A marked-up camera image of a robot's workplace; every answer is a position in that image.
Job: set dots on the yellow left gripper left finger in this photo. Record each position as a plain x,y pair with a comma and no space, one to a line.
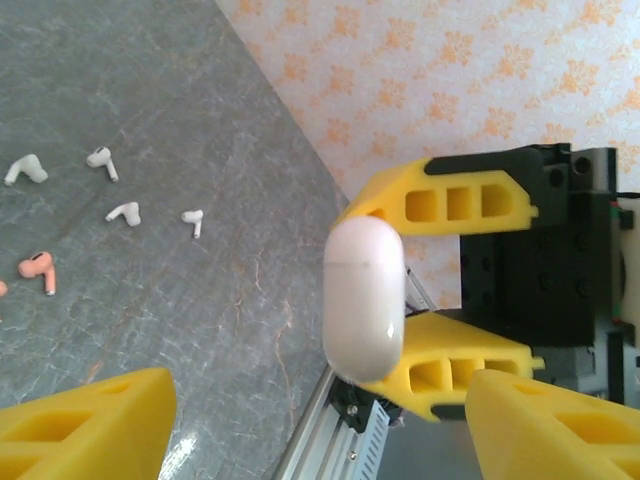
145,425

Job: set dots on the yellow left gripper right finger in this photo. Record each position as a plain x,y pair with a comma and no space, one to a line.
510,440

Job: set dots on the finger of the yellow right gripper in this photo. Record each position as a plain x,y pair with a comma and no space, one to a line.
500,350
395,200

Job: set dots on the white earbud charging case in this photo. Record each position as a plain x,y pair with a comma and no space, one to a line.
362,300

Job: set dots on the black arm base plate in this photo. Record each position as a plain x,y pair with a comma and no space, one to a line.
350,400

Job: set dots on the long aluminium mounting rail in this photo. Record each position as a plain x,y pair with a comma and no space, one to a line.
310,445

